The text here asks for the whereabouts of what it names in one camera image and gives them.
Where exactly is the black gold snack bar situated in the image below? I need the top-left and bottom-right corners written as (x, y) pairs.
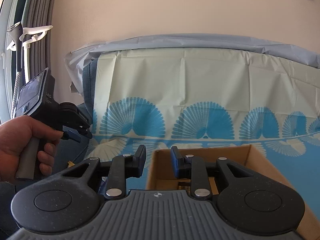
top-left (177, 179), bottom-right (191, 194)

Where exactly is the person left hand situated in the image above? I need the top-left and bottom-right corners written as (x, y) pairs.
top-left (1, 115), bottom-right (63, 184)

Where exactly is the blue fan-pattern sofa cover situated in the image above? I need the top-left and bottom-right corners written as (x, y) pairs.
top-left (89, 48), bottom-right (319, 196)

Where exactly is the grey window curtain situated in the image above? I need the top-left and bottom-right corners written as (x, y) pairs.
top-left (22, 0), bottom-right (54, 83)

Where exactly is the grey plastic sofa sheet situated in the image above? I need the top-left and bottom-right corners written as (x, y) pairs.
top-left (65, 34), bottom-right (319, 95)

